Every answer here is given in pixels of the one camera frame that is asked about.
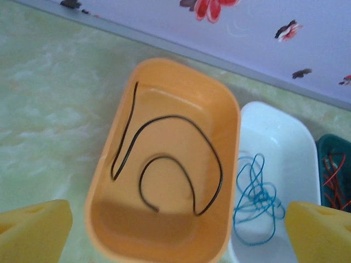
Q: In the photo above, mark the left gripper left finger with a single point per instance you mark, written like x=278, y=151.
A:
x=33, y=233

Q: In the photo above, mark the orange plastic bin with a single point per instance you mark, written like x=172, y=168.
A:
x=170, y=233

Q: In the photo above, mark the white plastic bin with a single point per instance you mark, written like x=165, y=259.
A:
x=290, y=142

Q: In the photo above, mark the teal plastic bin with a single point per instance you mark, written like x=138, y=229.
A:
x=329, y=142

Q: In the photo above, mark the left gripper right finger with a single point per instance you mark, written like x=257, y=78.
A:
x=321, y=235

